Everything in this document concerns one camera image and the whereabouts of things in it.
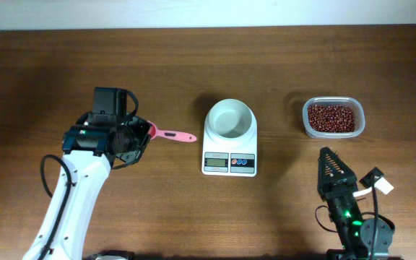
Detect white round bowl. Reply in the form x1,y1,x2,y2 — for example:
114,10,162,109
205,99,256,140

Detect red adzuki beans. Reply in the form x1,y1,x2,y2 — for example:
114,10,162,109
307,105,355,133

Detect white digital kitchen scale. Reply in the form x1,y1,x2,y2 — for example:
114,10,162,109
201,111,258,177

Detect clear plastic container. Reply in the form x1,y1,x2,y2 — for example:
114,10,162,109
302,97,365,139

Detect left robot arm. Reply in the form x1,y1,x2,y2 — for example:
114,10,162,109
24,87,150,259

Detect pink measuring scoop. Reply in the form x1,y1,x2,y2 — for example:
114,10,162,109
148,121,197,142

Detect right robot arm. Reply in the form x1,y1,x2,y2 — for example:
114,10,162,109
317,147,395,259

